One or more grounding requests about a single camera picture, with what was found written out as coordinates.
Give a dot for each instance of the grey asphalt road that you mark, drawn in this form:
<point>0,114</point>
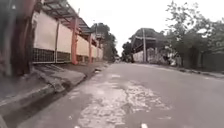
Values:
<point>173,96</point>

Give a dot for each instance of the grey pole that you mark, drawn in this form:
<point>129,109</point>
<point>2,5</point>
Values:
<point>144,45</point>

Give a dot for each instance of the grey concrete pavement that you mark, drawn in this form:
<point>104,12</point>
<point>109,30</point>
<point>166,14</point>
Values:
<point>50,80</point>

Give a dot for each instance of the row of green trees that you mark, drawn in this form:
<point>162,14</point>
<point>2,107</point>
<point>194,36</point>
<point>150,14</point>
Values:
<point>196,40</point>

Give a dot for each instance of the building with dark roof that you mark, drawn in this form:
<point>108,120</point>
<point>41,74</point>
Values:
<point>148,41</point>

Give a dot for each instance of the dark trees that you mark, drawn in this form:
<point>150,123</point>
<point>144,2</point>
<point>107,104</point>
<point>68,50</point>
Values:
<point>106,41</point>

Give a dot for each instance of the dark tree trunk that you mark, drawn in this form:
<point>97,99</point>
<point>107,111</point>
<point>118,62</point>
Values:
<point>16,36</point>

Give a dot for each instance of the cream wall with orange posts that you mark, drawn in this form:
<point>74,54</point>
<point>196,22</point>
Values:
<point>63,40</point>

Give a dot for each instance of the grey roadside verge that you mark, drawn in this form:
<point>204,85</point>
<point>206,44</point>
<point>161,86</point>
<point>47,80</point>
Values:
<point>196,71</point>

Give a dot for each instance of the dark overhanging roof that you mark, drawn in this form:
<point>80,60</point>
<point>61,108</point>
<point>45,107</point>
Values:
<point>63,11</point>

